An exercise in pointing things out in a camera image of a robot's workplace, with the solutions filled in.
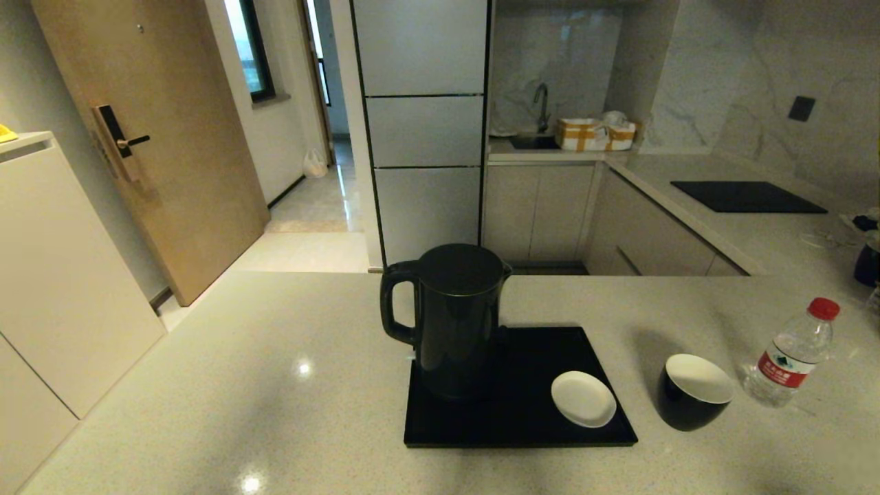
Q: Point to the dark kitchen faucet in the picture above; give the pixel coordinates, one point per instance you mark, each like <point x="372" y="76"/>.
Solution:
<point x="545" y="113"/>

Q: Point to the yellow checked cloth box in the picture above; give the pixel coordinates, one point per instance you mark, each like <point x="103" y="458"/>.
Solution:
<point x="622" y="136"/>
<point x="577" y="136"/>

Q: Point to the kitchen sink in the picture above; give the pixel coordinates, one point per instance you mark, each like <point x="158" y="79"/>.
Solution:
<point x="533" y="143"/>

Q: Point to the white side cabinet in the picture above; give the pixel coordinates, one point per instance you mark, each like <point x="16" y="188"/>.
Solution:
<point x="62" y="275"/>

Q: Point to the tall grey refrigerator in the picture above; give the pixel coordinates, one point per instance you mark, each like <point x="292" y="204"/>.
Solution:
<point x="426" y="130"/>

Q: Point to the small yellow object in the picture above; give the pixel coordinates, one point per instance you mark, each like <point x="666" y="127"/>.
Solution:
<point x="5" y="134"/>

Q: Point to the beige kitchen base cabinets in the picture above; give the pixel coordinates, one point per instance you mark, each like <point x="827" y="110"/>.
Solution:
<point x="536" y="213"/>

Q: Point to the black rectangular tray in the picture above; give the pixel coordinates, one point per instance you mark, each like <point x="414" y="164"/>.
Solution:
<point x="509" y="419"/>

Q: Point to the clear bottle red cap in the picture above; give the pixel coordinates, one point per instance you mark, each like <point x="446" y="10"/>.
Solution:
<point x="784" y="364"/>

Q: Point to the small black gadget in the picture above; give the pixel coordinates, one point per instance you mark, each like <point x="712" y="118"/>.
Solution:
<point x="867" y="223"/>

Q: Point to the white saucer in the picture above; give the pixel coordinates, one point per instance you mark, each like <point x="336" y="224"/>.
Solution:
<point x="583" y="400"/>

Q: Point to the black electric kettle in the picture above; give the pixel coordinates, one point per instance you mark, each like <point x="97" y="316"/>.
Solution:
<point x="454" y="323"/>

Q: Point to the black induction cooktop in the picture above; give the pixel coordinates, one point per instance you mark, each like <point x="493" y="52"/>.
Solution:
<point x="746" y="197"/>

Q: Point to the dark wall socket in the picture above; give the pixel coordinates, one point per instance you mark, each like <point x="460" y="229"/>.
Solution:
<point x="801" y="109"/>

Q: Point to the dark blue jar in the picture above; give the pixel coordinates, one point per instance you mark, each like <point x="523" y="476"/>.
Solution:
<point x="869" y="268"/>

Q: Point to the black cup white inside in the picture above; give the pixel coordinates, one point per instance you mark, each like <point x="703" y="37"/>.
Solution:
<point x="687" y="409"/>

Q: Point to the light wooden door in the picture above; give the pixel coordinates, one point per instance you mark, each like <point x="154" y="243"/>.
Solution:
<point x="179" y="172"/>

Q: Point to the white plastic bag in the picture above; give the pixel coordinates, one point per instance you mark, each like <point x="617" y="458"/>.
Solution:
<point x="315" y="166"/>

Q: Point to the dark-framed window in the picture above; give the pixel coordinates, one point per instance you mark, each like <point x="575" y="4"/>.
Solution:
<point x="256" y="48"/>

